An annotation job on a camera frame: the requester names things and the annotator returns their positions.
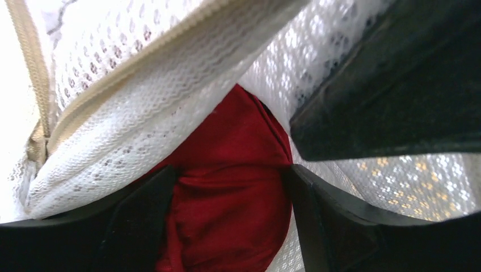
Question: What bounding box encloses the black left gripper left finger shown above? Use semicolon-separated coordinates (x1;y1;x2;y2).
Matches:
1;166;176;271

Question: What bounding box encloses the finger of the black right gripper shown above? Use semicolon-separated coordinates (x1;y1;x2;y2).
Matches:
290;1;480;162

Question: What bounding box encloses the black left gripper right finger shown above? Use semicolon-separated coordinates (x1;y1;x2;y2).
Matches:
287;164;480;271

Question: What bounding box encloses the red bra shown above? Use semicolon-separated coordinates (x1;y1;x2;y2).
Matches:
155;85;292;271

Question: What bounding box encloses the white mesh laundry bag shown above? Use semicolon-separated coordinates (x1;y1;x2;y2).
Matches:
1;1;480;271

